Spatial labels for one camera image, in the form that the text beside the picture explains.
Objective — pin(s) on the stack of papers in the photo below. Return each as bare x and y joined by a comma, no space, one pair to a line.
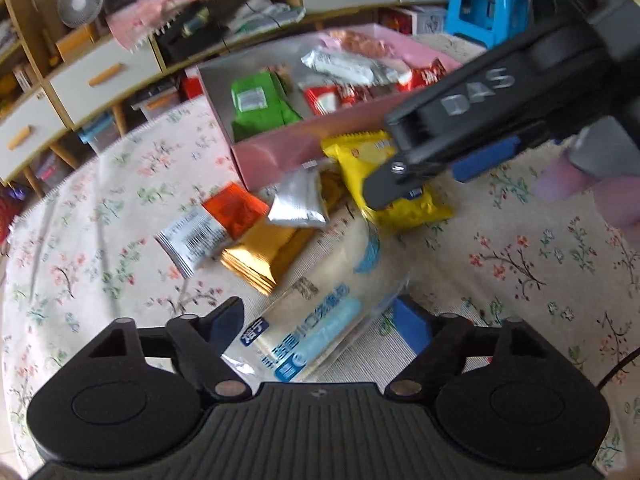
265,15

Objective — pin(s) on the pink cardboard box silver inside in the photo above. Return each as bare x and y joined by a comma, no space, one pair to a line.
270,155

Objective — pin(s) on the pink floral cloth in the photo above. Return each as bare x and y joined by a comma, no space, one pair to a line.
140,15

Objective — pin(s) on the black plastic case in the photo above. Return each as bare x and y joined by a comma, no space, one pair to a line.
190,35

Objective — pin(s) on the small wooden box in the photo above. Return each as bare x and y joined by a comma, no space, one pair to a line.
75,45

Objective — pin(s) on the blue plastic stool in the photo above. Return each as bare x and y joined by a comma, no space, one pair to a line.
480,5

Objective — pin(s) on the person's right hand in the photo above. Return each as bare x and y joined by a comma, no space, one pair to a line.
620,205

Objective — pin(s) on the white translucent snack packet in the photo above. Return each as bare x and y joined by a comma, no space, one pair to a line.
345,67

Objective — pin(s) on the green snack packet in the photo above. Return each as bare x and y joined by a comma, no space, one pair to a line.
260,110

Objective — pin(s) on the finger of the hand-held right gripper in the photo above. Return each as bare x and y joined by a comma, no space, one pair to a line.
482,160
382,187

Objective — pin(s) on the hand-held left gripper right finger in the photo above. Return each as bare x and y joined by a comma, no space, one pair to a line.
412,325

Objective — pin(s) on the wooden cabinet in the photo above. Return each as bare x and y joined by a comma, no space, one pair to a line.
27,30

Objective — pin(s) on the orange white snack packet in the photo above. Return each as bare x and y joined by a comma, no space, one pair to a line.
235,207

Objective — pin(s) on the small silver snack packet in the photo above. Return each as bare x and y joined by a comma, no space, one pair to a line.
297,200

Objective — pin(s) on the yellow snack packet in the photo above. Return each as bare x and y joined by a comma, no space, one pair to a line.
350,155

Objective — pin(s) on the red cardboard box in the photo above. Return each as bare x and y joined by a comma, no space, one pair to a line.
190,87

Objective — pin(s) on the clear bread packet blue print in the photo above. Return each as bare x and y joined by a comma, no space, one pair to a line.
310,310

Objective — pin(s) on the blue lid storage bin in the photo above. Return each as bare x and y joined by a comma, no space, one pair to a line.
97,132

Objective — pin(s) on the white desk fan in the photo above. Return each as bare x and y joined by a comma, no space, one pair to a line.
80,2

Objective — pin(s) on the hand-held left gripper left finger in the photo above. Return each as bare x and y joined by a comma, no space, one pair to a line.
227,320

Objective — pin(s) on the red white snack packet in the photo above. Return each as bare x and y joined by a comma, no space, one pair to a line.
356,96
322,100
422,75

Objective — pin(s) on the white box red print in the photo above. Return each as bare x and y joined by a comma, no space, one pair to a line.
415,20

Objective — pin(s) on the peach snack packet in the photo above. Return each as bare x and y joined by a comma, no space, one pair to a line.
360,42

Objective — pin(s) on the gold snack packet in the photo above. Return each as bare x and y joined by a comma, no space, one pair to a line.
334,190
265,255

